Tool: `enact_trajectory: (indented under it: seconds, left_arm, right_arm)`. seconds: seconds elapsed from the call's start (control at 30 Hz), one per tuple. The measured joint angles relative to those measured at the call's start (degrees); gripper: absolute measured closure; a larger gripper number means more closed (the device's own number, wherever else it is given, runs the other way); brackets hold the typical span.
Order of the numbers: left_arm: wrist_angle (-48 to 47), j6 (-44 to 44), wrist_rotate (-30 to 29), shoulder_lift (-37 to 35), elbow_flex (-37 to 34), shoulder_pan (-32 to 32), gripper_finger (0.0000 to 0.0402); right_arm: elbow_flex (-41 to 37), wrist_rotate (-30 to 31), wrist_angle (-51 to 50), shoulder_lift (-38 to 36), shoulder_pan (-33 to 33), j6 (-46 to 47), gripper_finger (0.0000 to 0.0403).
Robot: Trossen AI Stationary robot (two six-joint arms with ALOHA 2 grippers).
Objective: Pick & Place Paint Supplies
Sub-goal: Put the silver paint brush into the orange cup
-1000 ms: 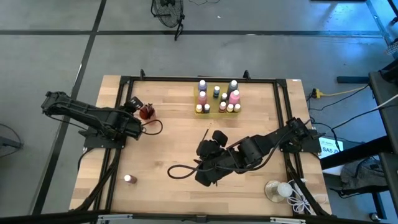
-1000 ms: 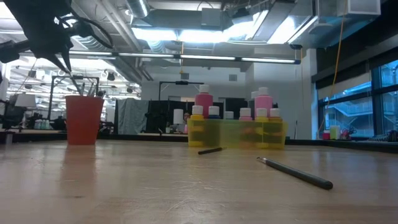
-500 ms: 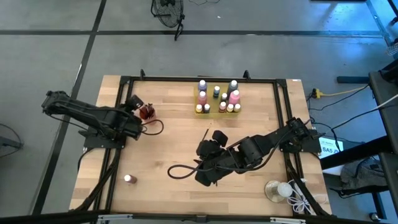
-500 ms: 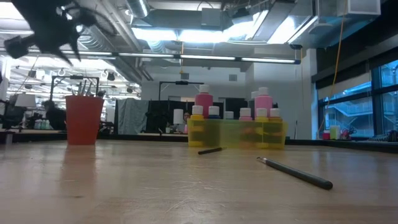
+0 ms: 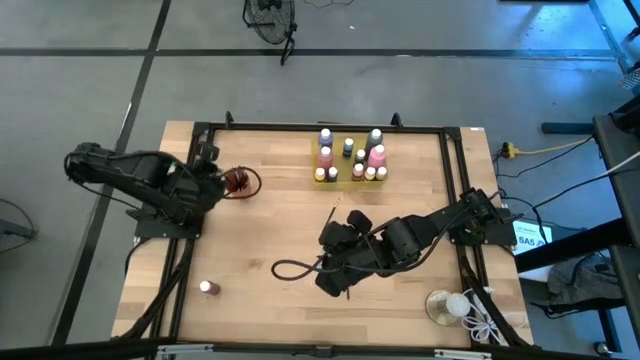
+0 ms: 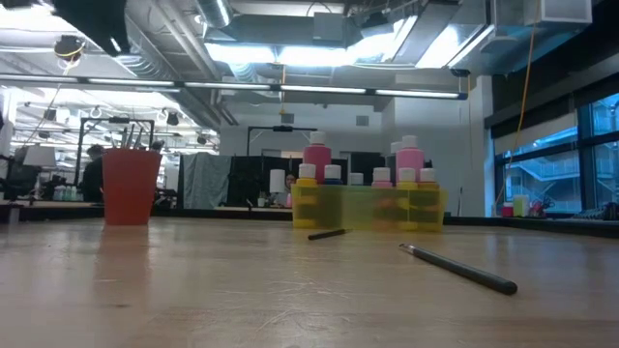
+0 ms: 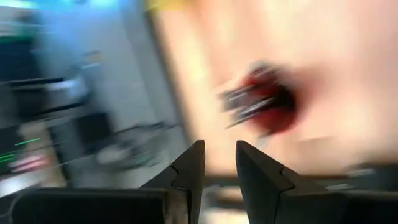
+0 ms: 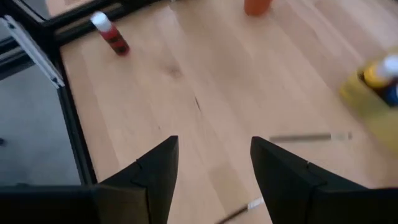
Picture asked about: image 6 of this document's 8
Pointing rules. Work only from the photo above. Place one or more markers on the dark pink paint bottle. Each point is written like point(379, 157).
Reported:
point(317, 159)

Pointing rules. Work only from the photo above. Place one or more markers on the golden yellow striped paint bottle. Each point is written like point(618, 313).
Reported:
point(307, 179)

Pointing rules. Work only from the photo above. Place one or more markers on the navy blue paint bottle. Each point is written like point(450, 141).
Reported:
point(333, 175)

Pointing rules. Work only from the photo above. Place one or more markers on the light pink paint bottle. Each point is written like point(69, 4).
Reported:
point(410, 159)

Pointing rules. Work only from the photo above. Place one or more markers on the lemon yellow striped paint bottle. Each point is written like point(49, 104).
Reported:
point(407, 178)

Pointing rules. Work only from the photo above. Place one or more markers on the long ceiling light bar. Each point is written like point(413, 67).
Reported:
point(227, 85)

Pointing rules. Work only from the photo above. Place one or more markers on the white lamp shade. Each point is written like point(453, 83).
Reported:
point(41, 155)

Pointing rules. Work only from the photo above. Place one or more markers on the person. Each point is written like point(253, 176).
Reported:
point(289, 182)
point(93, 174)

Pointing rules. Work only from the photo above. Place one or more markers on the orange-red plastic cup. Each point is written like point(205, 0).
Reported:
point(130, 188)

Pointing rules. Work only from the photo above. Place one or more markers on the grey curtain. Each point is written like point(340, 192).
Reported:
point(205, 179)

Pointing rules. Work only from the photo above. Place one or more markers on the white cylinder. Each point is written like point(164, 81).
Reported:
point(277, 180)

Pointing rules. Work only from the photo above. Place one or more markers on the yellow translucent plastic tray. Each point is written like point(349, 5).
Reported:
point(358, 208)

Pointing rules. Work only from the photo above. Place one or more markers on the red canister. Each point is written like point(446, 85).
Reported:
point(507, 210)

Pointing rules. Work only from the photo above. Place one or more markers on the pale green canister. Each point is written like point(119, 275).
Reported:
point(521, 205)

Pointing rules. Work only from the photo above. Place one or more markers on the white ceiling box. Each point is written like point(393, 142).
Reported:
point(566, 12)

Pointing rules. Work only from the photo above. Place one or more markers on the large glass window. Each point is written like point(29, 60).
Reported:
point(551, 174)

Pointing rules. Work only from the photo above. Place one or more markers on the large silver air duct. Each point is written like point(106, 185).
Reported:
point(155, 60)

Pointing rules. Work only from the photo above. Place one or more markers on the silver spiral air duct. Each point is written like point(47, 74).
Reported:
point(215, 12)

